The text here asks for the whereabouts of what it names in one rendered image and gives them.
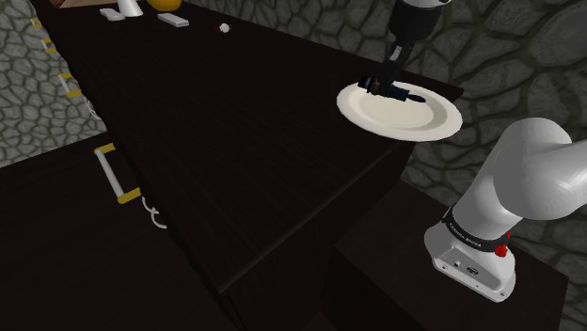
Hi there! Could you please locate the dark blue pen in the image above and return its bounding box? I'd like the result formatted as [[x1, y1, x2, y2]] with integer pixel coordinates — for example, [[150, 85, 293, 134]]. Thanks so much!
[[357, 76, 427, 104]]

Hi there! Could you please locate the white plate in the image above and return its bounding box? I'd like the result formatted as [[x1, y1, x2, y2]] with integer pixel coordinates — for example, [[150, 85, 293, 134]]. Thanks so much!
[[336, 81, 464, 143]]

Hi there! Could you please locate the dark wooden chest of drawers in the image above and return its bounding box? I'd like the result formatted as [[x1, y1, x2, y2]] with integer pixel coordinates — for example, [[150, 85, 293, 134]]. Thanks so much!
[[0, 0, 466, 331]]

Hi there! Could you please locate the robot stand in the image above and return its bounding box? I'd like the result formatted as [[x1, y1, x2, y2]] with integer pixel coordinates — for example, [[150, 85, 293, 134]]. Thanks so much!
[[320, 178, 570, 331]]

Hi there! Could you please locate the white remote control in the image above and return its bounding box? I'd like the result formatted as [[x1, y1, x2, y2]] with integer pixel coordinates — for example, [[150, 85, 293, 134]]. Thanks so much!
[[99, 8, 126, 23], [156, 11, 191, 28]]

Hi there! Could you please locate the yellow round fruit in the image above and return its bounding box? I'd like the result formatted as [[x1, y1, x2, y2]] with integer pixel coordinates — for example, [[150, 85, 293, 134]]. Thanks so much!
[[146, 0, 183, 12]]

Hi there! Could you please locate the white cone-shaped vase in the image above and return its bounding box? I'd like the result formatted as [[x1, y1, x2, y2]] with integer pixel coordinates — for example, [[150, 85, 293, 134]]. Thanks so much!
[[116, 0, 145, 18]]

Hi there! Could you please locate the brown flat box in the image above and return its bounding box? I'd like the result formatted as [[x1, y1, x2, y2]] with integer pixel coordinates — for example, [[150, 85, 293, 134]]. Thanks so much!
[[47, 0, 121, 9]]

